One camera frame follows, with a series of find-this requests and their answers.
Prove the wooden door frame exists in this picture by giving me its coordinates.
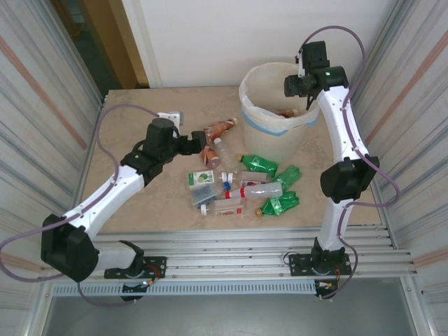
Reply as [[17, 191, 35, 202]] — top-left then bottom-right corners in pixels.
[[82, 0, 150, 89]]

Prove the left base power wiring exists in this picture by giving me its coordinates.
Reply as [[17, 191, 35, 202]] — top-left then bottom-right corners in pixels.
[[141, 264, 166, 287]]

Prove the translucent bin liner bag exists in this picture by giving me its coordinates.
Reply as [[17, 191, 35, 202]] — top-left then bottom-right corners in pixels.
[[237, 61, 320, 136]]

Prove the crushed green soda bottle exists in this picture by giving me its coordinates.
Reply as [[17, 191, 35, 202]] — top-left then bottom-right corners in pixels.
[[236, 153, 280, 174], [274, 164, 302, 192], [254, 190, 301, 217]]

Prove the green label square bottle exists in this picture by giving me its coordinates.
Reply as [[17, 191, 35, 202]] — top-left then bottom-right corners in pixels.
[[188, 170, 216, 186]]

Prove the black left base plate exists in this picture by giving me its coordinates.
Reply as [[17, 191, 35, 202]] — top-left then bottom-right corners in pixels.
[[104, 255, 167, 281]]

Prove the blue tape band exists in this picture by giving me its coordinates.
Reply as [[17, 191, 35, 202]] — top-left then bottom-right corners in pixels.
[[241, 108, 318, 136]]

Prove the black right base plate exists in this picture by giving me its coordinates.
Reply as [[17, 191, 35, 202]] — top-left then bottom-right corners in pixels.
[[288, 252, 352, 278]]

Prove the right base power wiring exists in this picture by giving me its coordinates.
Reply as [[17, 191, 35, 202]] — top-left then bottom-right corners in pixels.
[[314, 265, 346, 291]]

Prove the aluminium rail frame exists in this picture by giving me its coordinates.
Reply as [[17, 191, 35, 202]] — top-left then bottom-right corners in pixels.
[[41, 225, 420, 281]]

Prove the clear white-cap bottle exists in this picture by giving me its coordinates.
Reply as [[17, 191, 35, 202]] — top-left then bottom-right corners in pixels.
[[213, 137, 241, 172]]

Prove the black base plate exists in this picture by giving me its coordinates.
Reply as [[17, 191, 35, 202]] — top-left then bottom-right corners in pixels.
[[288, 252, 352, 278], [104, 255, 167, 281]]

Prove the red label square bottle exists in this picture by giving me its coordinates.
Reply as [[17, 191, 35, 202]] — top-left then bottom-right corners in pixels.
[[200, 197, 248, 218]]

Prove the base power wiring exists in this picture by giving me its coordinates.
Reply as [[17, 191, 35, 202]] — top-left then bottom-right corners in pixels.
[[141, 264, 166, 287], [314, 265, 346, 291]]

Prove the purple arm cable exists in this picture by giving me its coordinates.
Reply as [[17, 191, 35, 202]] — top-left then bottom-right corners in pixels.
[[0, 104, 159, 307], [300, 24, 401, 301]]

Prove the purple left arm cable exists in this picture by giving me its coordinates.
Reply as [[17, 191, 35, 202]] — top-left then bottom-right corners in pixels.
[[0, 104, 159, 307]]

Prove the clear red-cap bottle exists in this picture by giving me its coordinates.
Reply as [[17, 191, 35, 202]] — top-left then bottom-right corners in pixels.
[[224, 181, 284, 200]]

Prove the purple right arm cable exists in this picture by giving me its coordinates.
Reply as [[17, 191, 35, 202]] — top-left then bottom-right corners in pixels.
[[300, 24, 401, 301]]

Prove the grey slotted cable tray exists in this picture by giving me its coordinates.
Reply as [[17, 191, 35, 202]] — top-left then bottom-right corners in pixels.
[[52, 281, 318, 297]]

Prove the beige plastic bin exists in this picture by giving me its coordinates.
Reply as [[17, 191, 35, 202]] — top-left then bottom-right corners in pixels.
[[241, 104, 311, 165]]

